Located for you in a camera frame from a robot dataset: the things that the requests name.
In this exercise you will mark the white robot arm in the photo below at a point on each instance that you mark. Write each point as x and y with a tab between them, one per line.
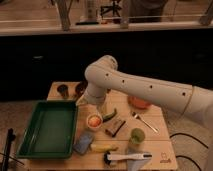
193	102

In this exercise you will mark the brown wooden block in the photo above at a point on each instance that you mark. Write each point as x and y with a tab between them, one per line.
114	127

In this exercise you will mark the orange apple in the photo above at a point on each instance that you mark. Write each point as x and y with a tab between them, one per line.
94	121

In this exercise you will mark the yellow banana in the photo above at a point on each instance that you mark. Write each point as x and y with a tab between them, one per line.
103	148

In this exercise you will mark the green chili pepper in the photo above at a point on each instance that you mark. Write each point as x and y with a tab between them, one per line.
109	116

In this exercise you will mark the dark round cup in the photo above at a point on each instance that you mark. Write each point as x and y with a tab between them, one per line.
80	88

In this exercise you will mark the white handled brush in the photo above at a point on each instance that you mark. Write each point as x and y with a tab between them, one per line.
108	157

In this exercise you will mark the green plastic tray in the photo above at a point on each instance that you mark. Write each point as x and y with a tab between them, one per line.
50	132

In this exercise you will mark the black tripod stand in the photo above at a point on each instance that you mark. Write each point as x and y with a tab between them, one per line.
6	153

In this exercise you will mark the silver fork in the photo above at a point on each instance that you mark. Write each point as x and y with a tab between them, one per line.
136	116

